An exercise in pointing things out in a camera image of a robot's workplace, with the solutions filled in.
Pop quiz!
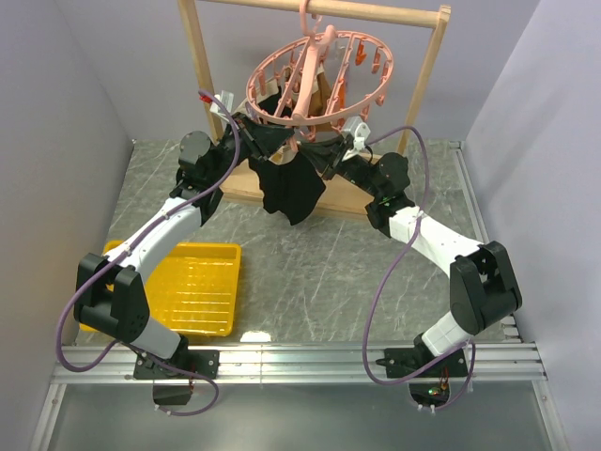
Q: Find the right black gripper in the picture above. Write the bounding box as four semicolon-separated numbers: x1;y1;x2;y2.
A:
297;135;383;200

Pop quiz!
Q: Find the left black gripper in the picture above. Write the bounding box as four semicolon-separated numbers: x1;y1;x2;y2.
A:
208;113;296;185

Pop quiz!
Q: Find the black underwear beige waistband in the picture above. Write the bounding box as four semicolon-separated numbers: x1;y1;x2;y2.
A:
248;143;326;226

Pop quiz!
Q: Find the pink round clip hanger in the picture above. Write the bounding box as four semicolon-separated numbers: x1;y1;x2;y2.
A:
244;1;394;155

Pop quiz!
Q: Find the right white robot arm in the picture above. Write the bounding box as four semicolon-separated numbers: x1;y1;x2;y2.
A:
300;138;522;376

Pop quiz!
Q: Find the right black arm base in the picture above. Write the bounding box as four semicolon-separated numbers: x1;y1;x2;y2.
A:
376;343;475;413

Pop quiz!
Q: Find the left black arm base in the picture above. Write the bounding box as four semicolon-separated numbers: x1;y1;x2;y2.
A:
133;350;220;417

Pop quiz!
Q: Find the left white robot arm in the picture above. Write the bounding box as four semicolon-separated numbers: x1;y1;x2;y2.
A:
73;114;294;378

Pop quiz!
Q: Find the brown underwear on hanger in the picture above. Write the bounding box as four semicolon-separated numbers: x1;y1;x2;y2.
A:
308;71;344;132

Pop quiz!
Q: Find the wooden hanging rack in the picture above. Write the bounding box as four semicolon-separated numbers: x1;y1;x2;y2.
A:
177;0;452;218

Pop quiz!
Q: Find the yellow plastic tray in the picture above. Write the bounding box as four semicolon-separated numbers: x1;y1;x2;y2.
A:
73;242;241;338

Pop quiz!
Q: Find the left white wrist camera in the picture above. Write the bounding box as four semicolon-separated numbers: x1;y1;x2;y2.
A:
198;90;234;122

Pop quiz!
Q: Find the aluminium mounting rail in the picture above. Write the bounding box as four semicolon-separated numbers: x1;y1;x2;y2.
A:
31;342;568;450

